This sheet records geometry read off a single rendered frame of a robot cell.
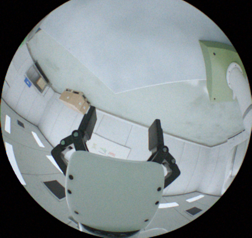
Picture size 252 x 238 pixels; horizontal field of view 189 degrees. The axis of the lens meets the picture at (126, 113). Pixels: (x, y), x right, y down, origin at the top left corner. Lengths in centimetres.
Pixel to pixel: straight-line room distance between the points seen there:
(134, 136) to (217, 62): 313
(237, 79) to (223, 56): 8
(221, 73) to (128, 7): 39
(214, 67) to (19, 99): 582
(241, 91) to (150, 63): 41
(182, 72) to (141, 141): 295
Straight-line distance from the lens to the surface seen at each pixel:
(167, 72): 43
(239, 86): 33
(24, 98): 562
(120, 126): 326
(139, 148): 316
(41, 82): 511
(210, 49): 31
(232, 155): 29
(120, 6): 40
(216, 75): 35
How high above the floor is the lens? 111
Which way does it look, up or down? 23 degrees down
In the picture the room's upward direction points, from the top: 157 degrees counter-clockwise
